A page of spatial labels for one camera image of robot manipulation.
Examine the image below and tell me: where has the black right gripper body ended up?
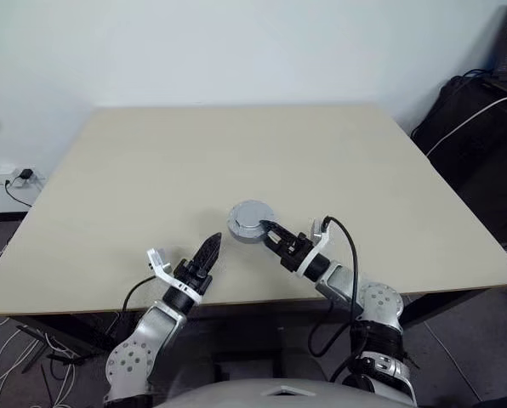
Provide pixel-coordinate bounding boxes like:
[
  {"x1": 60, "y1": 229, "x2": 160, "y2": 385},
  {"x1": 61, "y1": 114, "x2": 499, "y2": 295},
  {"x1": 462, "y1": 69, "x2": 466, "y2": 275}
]
[{"x1": 274, "y1": 231, "x2": 318, "y2": 274}]

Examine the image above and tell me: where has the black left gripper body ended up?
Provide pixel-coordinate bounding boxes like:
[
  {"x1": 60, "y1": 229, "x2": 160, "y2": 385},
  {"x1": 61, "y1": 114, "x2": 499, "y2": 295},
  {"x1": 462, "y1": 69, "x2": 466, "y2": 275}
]
[{"x1": 173, "y1": 257, "x2": 214, "y2": 298}]

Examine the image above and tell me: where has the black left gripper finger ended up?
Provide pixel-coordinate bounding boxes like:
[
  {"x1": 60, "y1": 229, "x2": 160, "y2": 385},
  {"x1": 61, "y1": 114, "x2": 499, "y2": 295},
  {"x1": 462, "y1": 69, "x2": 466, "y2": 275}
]
[
  {"x1": 205, "y1": 232, "x2": 224, "y2": 276},
  {"x1": 192, "y1": 232, "x2": 222, "y2": 274}
]

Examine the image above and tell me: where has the silver motor rotor disc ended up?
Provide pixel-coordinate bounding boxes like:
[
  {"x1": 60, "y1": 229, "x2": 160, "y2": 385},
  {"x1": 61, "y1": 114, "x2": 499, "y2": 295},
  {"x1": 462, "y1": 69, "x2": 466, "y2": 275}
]
[{"x1": 226, "y1": 199, "x2": 276, "y2": 235}]

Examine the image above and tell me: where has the silver robot torso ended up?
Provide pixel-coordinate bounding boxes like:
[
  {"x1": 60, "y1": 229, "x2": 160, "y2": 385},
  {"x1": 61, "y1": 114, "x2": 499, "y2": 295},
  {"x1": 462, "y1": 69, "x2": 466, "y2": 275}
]
[{"x1": 151, "y1": 371, "x2": 407, "y2": 408}]

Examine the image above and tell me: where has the black bag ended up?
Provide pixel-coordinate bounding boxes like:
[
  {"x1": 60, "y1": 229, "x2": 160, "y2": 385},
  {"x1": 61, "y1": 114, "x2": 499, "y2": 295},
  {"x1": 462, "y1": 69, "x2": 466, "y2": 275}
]
[{"x1": 410, "y1": 75, "x2": 507, "y2": 246}]

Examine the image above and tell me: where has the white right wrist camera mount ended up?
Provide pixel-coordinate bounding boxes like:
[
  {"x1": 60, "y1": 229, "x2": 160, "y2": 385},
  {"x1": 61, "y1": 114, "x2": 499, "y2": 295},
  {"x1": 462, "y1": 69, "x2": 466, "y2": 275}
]
[{"x1": 298, "y1": 217, "x2": 332, "y2": 277}]

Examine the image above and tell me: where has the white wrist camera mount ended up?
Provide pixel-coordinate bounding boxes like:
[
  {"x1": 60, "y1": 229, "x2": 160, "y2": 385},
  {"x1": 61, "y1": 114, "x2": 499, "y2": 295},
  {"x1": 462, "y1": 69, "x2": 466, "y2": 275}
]
[
  {"x1": 145, "y1": 247, "x2": 203, "y2": 305},
  {"x1": 298, "y1": 217, "x2": 332, "y2": 277}
]

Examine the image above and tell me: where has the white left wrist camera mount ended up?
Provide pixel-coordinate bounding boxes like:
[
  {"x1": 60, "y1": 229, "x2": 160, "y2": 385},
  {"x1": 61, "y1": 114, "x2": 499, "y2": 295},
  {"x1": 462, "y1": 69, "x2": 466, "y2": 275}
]
[{"x1": 145, "y1": 247, "x2": 203, "y2": 305}]

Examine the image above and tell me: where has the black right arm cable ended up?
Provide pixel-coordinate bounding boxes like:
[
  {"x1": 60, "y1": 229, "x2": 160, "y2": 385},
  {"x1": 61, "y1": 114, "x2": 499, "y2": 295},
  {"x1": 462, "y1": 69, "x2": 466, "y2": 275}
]
[{"x1": 308, "y1": 215, "x2": 363, "y2": 383}]

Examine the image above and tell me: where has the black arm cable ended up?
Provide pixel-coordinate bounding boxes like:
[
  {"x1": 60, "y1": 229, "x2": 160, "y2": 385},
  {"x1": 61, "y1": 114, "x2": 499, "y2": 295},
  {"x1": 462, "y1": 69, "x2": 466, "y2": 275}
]
[
  {"x1": 108, "y1": 275, "x2": 157, "y2": 341},
  {"x1": 308, "y1": 215, "x2": 363, "y2": 383}
]

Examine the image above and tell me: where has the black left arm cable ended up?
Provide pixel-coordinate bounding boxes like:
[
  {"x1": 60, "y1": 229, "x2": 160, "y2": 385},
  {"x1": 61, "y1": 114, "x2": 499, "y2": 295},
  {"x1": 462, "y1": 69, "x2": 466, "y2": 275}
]
[{"x1": 108, "y1": 275, "x2": 157, "y2": 341}]

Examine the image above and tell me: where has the black table frame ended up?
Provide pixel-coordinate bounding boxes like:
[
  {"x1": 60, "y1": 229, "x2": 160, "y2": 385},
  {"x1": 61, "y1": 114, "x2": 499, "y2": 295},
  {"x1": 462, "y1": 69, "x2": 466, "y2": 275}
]
[{"x1": 10, "y1": 288, "x2": 488, "y2": 362}]

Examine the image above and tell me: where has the white wall socket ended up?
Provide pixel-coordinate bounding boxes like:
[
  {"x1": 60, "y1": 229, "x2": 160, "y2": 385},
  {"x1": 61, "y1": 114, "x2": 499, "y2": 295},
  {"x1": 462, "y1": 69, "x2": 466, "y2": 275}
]
[{"x1": 13, "y1": 169, "x2": 46, "y2": 190}]

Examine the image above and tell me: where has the black adapter cable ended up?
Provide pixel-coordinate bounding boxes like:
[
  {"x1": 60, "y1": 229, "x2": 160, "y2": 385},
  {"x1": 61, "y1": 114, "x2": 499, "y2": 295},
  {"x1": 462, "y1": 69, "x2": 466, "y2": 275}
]
[{"x1": 4, "y1": 178, "x2": 32, "y2": 209}]

